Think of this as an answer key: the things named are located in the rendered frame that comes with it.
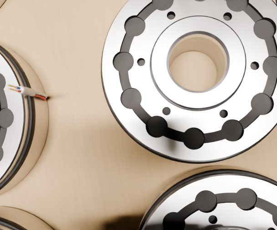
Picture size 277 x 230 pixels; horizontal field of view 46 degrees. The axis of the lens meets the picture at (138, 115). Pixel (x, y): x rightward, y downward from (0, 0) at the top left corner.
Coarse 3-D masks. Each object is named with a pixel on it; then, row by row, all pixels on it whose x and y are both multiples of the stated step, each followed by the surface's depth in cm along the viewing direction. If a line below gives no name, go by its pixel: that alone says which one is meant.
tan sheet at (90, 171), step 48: (48, 0) 21; (96, 0) 21; (48, 48) 21; (96, 48) 21; (48, 96) 21; (96, 96) 21; (48, 144) 21; (96, 144) 20; (48, 192) 21; (96, 192) 20; (144, 192) 20
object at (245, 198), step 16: (208, 176) 17; (224, 176) 17; (240, 176) 17; (176, 192) 17; (192, 192) 17; (208, 192) 17; (224, 192) 17; (240, 192) 17; (256, 192) 16; (272, 192) 16; (160, 208) 17; (176, 208) 17; (192, 208) 17; (208, 208) 17; (224, 208) 17; (240, 208) 17; (256, 208) 16; (272, 208) 17; (144, 224) 17; (160, 224) 17; (176, 224) 17; (192, 224) 17; (208, 224) 17; (224, 224) 17; (240, 224) 16; (256, 224) 16; (272, 224) 16
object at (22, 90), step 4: (8, 84) 16; (8, 88) 16; (16, 88) 16; (20, 88) 17; (24, 88) 17; (28, 88) 17; (20, 92) 17; (24, 92) 17; (28, 92) 17; (32, 92) 18; (36, 92) 18; (32, 96) 18; (36, 96) 19; (40, 96) 19; (44, 96) 20
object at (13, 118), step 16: (0, 64) 18; (0, 80) 18; (16, 80) 18; (0, 96) 18; (16, 96) 18; (0, 112) 18; (16, 112) 18; (0, 128) 18; (16, 128) 18; (0, 144) 18; (16, 144) 18; (0, 160) 18; (16, 160) 18; (0, 176) 18
